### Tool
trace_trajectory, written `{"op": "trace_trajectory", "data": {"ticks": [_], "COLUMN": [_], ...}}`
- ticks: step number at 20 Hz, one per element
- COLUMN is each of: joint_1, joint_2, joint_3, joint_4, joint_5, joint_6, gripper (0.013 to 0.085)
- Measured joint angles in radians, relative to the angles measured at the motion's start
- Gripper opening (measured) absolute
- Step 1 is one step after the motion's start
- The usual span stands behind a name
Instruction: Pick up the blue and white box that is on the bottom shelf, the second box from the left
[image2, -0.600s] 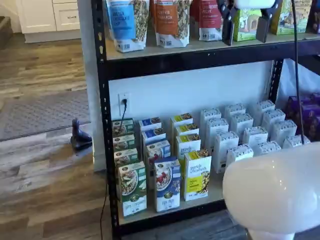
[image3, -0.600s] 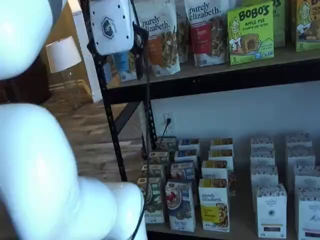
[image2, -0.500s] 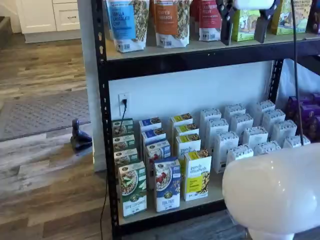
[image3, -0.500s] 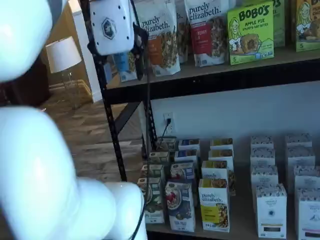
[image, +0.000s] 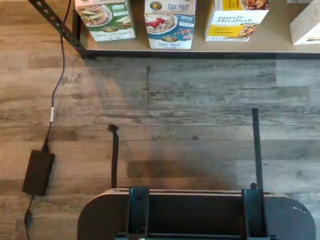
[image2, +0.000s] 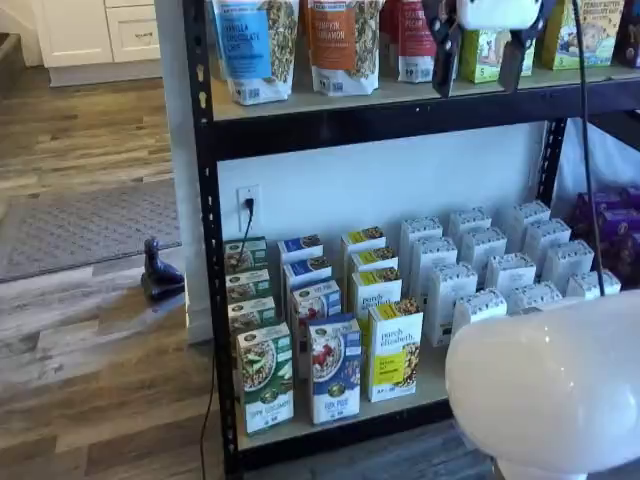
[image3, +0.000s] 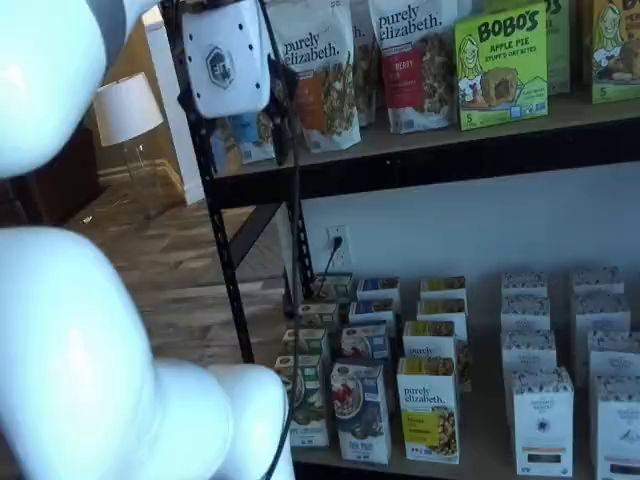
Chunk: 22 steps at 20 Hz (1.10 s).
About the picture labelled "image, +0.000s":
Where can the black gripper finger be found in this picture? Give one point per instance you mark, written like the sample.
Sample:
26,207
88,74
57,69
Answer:
138,212
255,212

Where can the blue white Flax Plus box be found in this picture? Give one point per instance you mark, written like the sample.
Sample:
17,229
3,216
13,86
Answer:
170,27

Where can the yellow Purely Elizabeth box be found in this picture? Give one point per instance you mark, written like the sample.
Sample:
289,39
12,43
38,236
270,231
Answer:
232,25

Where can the plain grey-white carton box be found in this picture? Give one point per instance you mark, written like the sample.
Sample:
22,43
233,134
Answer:
307,27

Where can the green apple cinnamon oatmeal box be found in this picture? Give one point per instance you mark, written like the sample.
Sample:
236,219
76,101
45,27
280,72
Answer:
107,22

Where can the black metal shelf rack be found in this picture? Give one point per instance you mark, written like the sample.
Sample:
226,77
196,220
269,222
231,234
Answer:
62,30

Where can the black power adapter brick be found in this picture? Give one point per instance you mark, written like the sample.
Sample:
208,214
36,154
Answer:
38,172

